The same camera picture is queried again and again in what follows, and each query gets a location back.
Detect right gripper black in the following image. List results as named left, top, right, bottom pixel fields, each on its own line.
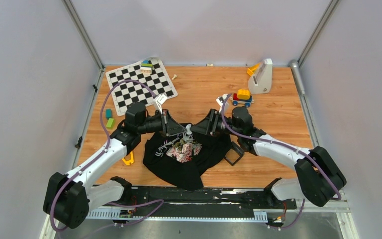
left=190, top=109, right=241, bottom=137

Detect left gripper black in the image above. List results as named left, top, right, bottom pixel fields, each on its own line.
left=137, top=109, right=187, bottom=137

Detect black printed t-shirt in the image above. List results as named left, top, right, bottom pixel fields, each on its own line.
left=143, top=132, right=232, bottom=191

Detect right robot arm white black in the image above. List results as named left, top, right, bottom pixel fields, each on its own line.
left=191, top=107, right=347, bottom=208

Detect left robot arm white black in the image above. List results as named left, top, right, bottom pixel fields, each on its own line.
left=43, top=103, right=191, bottom=229

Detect toy car with yellow block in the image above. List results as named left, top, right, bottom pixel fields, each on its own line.
left=231, top=89, right=254, bottom=108

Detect yellow triangular plastic tool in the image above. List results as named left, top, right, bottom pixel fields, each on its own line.
left=122, top=152, right=135, bottom=166

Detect black white chessboard mat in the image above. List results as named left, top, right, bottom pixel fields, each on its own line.
left=105, top=57, right=178, bottom=116

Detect green toy block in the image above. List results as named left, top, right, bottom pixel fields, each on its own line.
left=105, top=118, right=115, bottom=129

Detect teal toy block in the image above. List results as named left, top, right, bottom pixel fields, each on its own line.
left=105, top=109, right=113, bottom=120

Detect stacked coloured toy blocks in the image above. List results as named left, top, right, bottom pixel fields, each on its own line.
left=140, top=60, right=153, bottom=74

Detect white angled plastic stand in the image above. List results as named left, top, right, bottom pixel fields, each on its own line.
left=248, top=58, right=273, bottom=95

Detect orange plastic piece behind stand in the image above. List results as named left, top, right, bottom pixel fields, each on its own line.
left=246, top=62, right=261, bottom=76

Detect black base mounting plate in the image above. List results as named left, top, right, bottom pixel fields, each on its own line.
left=116, top=186, right=296, bottom=218

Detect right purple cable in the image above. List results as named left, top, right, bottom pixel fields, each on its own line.
left=220, top=94, right=343, bottom=231

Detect purple cable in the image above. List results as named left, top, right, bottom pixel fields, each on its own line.
left=49, top=79, right=165, bottom=239
left=220, top=94, right=343, bottom=231

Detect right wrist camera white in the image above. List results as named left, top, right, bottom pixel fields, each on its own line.
left=216, top=94, right=230, bottom=112

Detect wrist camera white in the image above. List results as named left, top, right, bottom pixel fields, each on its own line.
left=216, top=94, right=230, bottom=112
left=153, top=93, right=168, bottom=112

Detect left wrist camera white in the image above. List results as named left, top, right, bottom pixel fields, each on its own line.
left=153, top=93, right=168, bottom=112

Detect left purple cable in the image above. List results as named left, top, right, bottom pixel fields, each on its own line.
left=49, top=79, right=165, bottom=239

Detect aluminium rail frame front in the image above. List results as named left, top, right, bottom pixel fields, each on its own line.
left=68, top=186, right=359, bottom=239

